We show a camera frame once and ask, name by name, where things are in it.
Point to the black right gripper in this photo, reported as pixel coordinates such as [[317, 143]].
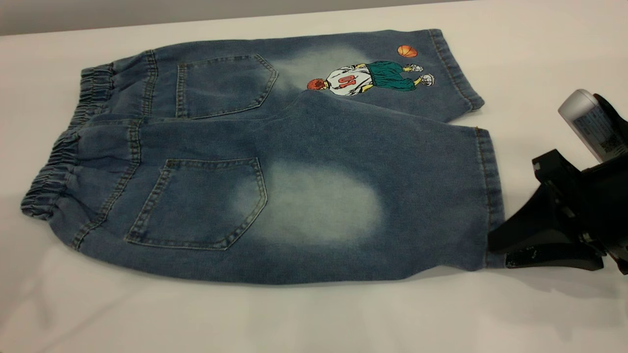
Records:
[[598, 206]]

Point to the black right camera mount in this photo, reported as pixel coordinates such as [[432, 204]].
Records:
[[615, 115]]

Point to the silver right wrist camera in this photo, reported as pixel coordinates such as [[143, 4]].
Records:
[[584, 115]]

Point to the blue denim shorts basketball print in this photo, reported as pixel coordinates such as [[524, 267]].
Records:
[[314, 196]]

